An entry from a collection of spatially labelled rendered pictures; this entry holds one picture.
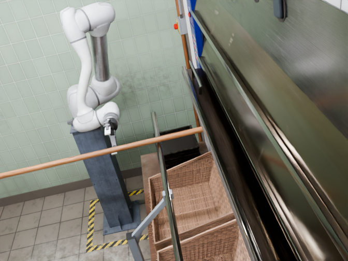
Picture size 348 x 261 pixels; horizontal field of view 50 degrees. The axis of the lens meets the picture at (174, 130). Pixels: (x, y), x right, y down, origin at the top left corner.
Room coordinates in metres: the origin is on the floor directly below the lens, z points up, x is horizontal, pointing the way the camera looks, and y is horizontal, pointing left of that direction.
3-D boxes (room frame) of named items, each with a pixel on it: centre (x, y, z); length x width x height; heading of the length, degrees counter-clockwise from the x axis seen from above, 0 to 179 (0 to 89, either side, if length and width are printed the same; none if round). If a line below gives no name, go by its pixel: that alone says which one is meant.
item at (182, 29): (2.54, -0.21, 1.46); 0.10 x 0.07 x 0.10; 1
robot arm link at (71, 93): (2.32, 0.59, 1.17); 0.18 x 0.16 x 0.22; 123
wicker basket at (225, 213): (1.61, 0.00, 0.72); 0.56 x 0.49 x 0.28; 0
